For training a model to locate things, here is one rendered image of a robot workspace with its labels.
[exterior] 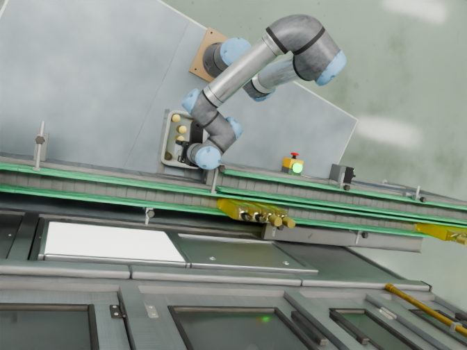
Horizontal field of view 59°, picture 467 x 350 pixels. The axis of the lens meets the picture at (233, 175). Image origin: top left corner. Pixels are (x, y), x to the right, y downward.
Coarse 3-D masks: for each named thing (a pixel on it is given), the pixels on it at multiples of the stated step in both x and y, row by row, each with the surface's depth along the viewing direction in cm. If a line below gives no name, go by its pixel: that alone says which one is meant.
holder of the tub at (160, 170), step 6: (168, 114) 166; (162, 132) 172; (162, 138) 170; (162, 144) 169; (162, 162) 168; (162, 168) 175; (186, 168) 179; (198, 168) 174; (162, 174) 172; (168, 174) 176; (186, 174) 180; (192, 180) 176
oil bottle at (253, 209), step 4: (240, 200) 170; (244, 200) 172; (244, 204) 163; (248, 204) 164; (252, 204) 166; (248, 208) 159; (252, 208) 158; (256, 208) 159; (260, 208) 160; (248, 212) 158; (252, 212) 157; (260, 212) 158; (252, 216) 157; (252, 220) 158
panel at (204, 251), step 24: (192, 240) 153; (216, 240) 159; (240, 240) 166; (264, 240) 171; (120, 264) 118; (144, 264) 121; (168, 264) 124; (192, 264) 127; (216, 264) 130; (240, 264) 135; (264, 264) 142; (288, 264) 147
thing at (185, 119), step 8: (176, 112) 165; (184, 112) 166; (168, 120) 164; (184, 120) 174; (168, 128) 165; (176, 128) 173; (168, 136) 173; (184, 136) 175; (168, 144) 173; (176, 160) 174; (192, 168) 172
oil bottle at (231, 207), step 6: (222, 198) 169; (228, 198) 169; (222, 204) 168; (228, 204) 163; (234, 204) 158; (240, 204) 160; (222, 210) 167; (228, 210) 162; (234, 210) 156; (240, 210) 155; (246, 210) 156; (234, 216) 156
